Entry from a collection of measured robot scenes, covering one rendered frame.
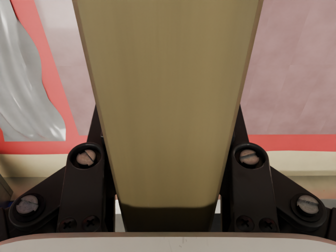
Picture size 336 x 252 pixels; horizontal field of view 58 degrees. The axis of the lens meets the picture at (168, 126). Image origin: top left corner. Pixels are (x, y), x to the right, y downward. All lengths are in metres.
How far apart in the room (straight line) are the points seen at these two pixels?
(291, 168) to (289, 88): 0.14
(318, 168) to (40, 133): 0.34
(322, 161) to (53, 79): 0.33
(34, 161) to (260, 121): 0.28
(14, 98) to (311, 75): 0.28
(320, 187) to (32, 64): 0.36
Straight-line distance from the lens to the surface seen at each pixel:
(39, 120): 0.34
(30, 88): 0.31
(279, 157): 0.40
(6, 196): 0.43
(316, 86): 0.33
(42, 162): 0.41
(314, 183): 0.45
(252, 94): 0.31
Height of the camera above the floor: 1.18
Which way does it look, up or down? 43 degrees down
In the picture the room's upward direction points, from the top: 180 degrees clockwise
